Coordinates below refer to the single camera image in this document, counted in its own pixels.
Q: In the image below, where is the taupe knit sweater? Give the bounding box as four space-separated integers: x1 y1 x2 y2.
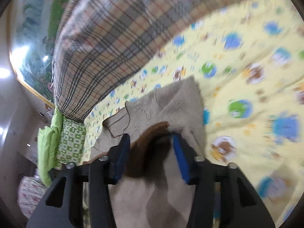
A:
90 77 205 227

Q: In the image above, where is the floral fabric bedding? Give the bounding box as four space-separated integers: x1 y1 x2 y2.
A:
17 176 47 219

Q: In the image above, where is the green patterned pillow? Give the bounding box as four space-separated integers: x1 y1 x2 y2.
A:
56 117 86 164

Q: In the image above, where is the bright green pillow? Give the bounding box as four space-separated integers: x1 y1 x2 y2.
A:
37 107 63 187

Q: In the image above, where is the yellow cartoon bear bedsheet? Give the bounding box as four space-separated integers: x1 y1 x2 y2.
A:
82 0 303 226

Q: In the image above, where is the plaid brown quilt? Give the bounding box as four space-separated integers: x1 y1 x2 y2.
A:
52 0 242 121

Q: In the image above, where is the gold framed landscape painting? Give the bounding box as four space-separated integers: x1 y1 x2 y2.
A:
8 0 69 106

